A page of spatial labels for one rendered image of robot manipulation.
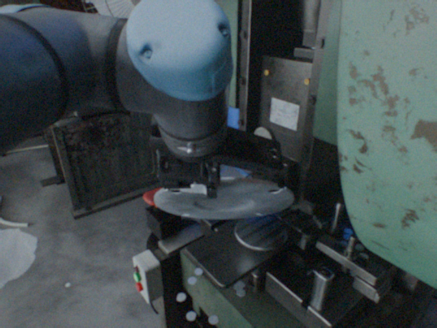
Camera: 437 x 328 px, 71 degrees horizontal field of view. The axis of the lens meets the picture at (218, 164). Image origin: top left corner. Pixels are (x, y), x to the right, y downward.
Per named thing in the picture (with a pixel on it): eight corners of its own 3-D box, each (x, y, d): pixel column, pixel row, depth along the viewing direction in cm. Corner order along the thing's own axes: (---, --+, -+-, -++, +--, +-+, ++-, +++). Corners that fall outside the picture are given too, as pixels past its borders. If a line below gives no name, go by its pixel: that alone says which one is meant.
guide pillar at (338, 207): (334, 236, 79) (344, 190, 73) (327, 232, 81) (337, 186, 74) (339, 232, 80) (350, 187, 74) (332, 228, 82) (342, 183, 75)
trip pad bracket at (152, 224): (165, 271, 97) (159, 220, 88) (151, 253, 103) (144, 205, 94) (181, 261, 100) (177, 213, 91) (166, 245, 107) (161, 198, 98)
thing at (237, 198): (320, 204, 65) (319, 200, 66) (227, 168, 46) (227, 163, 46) (221, 224, 84) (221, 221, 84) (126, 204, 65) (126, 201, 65)
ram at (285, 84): (289, 209, 63) (309, 58, 50) (240, 179, 74) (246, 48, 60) (337, 182, 73) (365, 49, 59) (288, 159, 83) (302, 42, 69)
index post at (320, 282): (320, 312, 63) (328, 278, 59) (307, 302, 65) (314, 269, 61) (328, 304, 65) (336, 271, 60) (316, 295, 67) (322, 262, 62)
